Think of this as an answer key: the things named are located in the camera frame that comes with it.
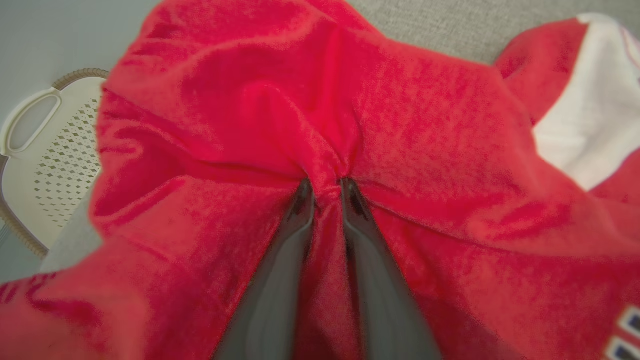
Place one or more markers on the red and white jersey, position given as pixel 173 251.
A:
pixel 425 150

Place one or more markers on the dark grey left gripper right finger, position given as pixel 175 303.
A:
pixel 385 300

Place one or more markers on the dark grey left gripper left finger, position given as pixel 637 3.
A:
pixel 275 290

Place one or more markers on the cream perforated laundry basket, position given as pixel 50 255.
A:
pixel 55 160

